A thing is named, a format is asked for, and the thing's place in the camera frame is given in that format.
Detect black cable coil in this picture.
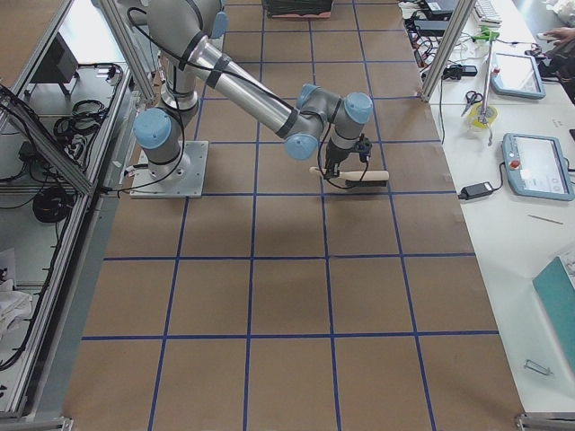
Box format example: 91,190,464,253
32,186,68,224

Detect bin with black bag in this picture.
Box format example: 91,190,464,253
261,0,333,19

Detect aluminium frame post right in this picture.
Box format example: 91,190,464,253
99,0,155,106

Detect black handled scissors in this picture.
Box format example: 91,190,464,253
461,91,483,117

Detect black power adapter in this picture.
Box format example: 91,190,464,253
458,181,494,200

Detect white hand brush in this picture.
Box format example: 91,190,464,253
309,167,390,187

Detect blue teach pendant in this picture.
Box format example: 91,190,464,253
491,52,546,100
501,133,574,202

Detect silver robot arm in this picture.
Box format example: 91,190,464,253
127,1,373,179

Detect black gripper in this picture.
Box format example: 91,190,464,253
323,134,372,179

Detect aluminium frame post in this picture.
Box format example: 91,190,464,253
99,0,155,106
420,0,474,102

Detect yellow tape roll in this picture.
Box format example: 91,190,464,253
466,103,499,130

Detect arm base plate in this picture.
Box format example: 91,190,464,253
129,141,209,198

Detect green folder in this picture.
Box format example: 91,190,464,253
533,257,574,368

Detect aluminium frame post left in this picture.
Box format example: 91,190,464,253
420,0,474,102

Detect blue teach pendant near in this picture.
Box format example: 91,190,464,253
501,133,574,202

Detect blue teach pendant far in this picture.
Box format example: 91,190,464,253
491,52,546,100

